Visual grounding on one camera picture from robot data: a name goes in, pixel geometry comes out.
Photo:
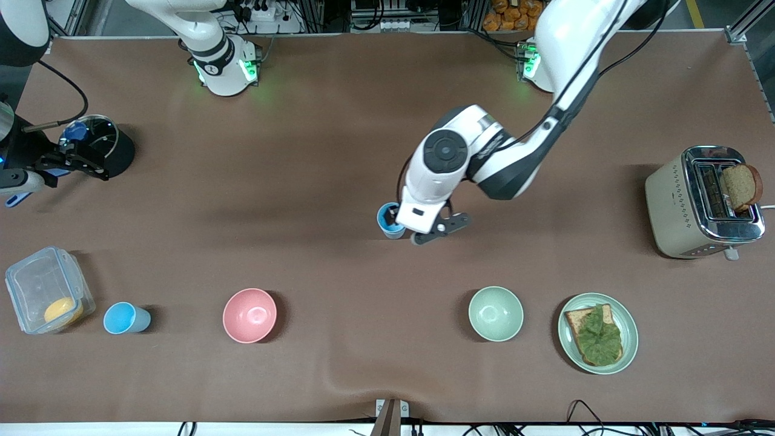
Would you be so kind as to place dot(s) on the pale green bowl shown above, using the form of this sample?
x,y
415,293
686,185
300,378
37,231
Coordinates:
x,y
495,313

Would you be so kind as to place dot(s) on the long white socket strip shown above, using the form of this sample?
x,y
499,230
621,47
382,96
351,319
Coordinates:
x,y
396,25

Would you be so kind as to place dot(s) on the green lettuce leaf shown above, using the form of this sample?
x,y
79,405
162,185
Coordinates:
x,y
599,342

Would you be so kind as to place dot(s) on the dark brown toast slice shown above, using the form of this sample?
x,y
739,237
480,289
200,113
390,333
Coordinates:
x,y
742,184

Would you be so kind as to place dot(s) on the clear plastic food container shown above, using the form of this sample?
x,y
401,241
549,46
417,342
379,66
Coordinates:
x,y
36,284

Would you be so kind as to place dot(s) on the light blue plastic cup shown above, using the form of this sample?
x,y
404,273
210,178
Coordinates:
x,y
382,219
121,318
396,235

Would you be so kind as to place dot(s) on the pale green plate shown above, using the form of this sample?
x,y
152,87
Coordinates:
x,y
629,333

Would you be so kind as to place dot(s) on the yellow round food piece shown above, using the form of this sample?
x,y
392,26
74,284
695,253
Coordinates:
x,y
62,310

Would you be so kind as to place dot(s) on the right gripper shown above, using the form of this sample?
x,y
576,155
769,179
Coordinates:
x,y
25,149

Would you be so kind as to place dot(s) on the beige chrome toaster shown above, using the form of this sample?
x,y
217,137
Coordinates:
x,y
672,212

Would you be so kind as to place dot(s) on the brown bread slice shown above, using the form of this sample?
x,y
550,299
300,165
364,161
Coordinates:
x,y
574,317

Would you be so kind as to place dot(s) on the metal table edge bracket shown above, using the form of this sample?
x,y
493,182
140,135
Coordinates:
x,y
392,418

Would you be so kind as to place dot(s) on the white power strip with plugs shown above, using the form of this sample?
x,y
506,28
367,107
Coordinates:
x,y
263,13

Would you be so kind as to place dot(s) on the aluminium frame profile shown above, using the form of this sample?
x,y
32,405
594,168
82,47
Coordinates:
x,y
751,18
79,18

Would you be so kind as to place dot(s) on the pink bowl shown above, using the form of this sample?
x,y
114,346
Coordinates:
x,y
249,315

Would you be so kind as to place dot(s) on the orange snack bag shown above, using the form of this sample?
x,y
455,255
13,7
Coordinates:
x,y
508,15

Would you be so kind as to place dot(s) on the glass lid blue knob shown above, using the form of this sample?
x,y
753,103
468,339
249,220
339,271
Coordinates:
x,y
77,131

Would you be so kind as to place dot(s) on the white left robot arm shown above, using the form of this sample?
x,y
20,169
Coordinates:
x,y
569,36

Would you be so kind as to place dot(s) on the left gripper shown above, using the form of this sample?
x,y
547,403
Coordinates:
x,y
395,215

